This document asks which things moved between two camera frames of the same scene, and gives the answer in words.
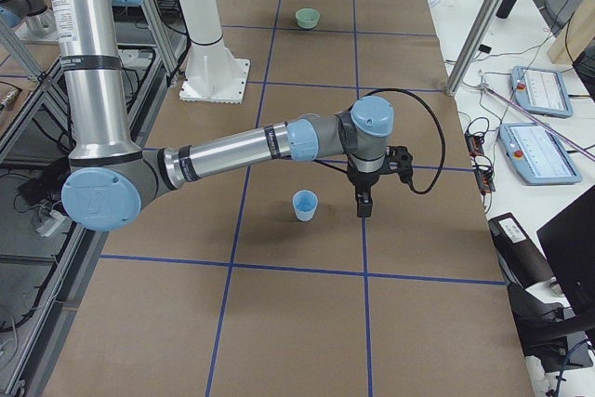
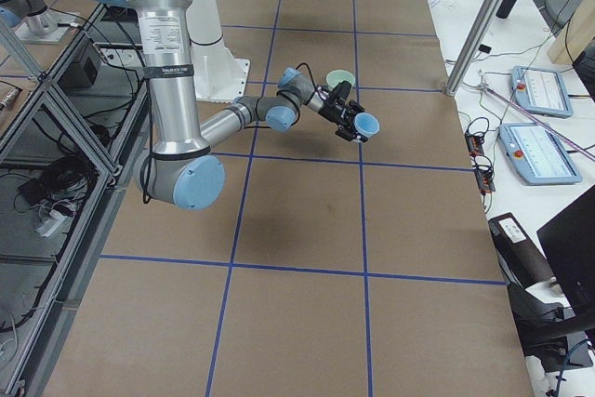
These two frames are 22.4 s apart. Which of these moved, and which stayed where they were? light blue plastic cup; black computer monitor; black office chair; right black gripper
Moved: light blue plastic cup; right black gripper
Stayed: black computer monitor; black office chair
